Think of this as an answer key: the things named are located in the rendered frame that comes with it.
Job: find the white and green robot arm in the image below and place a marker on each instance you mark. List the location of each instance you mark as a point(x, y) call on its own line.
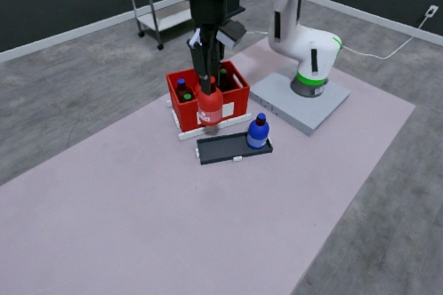
point(315, 50)

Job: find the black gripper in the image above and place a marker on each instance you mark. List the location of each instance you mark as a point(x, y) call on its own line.
point(205, 13)

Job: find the dark red bottle with green cap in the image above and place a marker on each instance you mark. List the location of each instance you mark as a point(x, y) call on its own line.
point(225, 83)

